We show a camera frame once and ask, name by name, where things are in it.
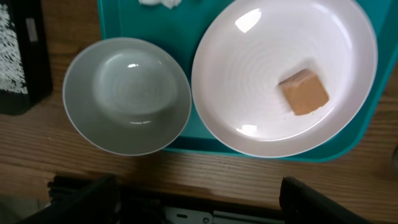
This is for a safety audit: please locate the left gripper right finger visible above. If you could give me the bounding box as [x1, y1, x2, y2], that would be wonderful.
[279, 177, 371, 224]

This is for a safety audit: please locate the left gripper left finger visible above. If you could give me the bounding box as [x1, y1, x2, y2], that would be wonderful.
[19, 175, 119, 224]

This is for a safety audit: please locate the small grey bowl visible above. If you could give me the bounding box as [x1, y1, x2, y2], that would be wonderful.
[62, 37, 192, 156]

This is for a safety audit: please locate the orange food cube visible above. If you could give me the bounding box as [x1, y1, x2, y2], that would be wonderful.
[279, 68, 330, 116]

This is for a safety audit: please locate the large white plate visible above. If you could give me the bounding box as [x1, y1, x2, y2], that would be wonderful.
[192, 0, 378, 158]

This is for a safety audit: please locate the spilled white rice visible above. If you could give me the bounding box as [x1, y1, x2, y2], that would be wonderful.
[1, 3, 27, 94]

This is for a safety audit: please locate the black plastic tray bin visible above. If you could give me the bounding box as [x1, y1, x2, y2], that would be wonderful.
[1, 0, 53, 115]

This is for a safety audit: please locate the teal serving tray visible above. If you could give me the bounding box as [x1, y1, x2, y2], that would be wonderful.
[98, 0, 397, 162]

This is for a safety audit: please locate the crumpled white napkin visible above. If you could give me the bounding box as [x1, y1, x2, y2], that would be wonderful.
[138, 0, 182, 9]

